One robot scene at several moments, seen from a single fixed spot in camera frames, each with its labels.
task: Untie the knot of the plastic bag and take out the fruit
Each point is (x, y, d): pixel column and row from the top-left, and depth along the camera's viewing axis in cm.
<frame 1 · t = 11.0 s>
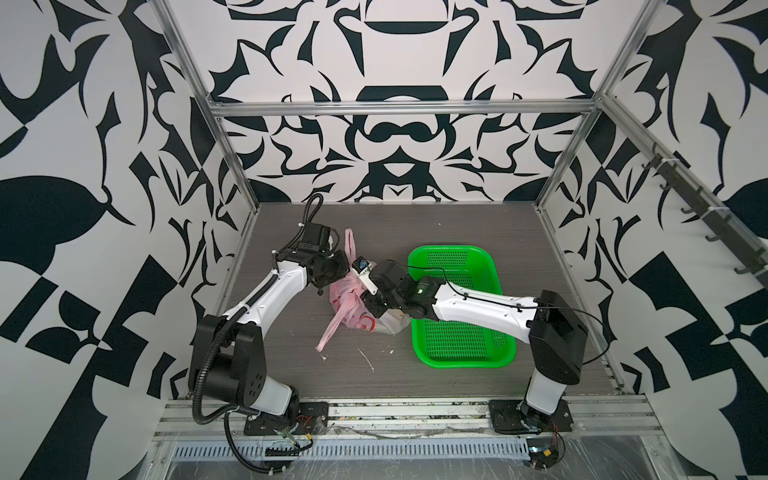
left hand: (350, 263, 87), fingers closed
right hand: (365, 290, 82), fingers open
pink plastic bag: (347, 303, 83), point 13 cm above the table
green plastic basket: (454, 347, 87), on the table

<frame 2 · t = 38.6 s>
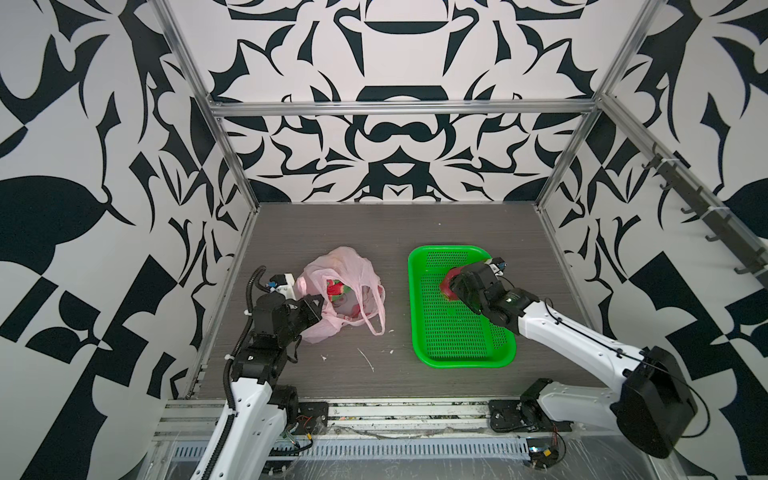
left hand: (324, 291, 78), fingers closed
right hand: (455, 280, 84), fingers open
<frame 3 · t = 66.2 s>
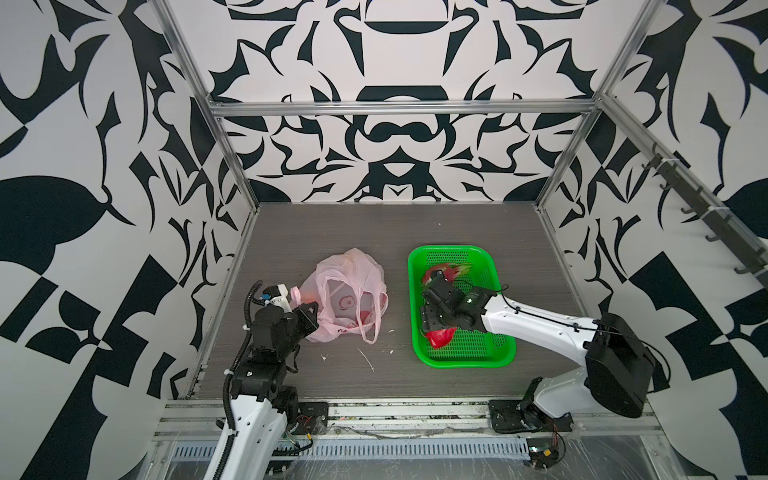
left hand: (318, 299, 78), fingers closed
right hand: (434, 314, 85), fingers open
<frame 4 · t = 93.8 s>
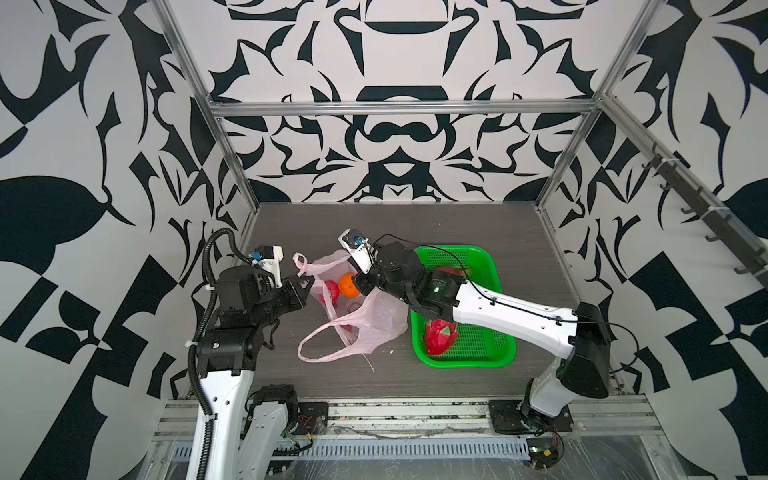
left hand: (312, 274, 68), fingers closed
right hand: (349, 252, 69), fingers closed
pink plastic bag: (365, 322, 67), point 24 cm above the table
pink round lychee fruit: (334, 293, 87), point 11 cm above the table
the other named things where they were.

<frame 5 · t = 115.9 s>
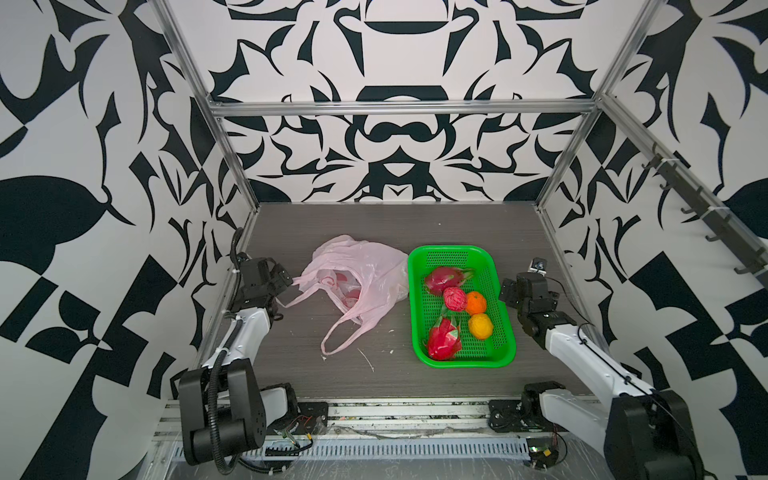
left hand: (265, 274, 87), fingers open
right hand: (528, 284, 86), fingers open
pink plastic bag: (364, 276, 85), point 16 cm above the table
pink round lychee fruit: (455, 298, 87), point 10 cm above the table
orange fruit in bag: (480, 326, 86), point 6 cm above the table
the other named things where they were.

